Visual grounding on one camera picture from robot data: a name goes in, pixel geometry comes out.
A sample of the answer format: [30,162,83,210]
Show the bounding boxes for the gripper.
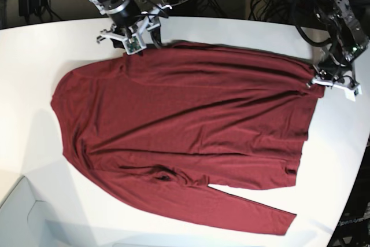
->
[312,43,368,85]
[98,0,162,50]

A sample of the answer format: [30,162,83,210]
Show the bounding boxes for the dark red long-sleeve t-shirt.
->
[51,43,324,235]

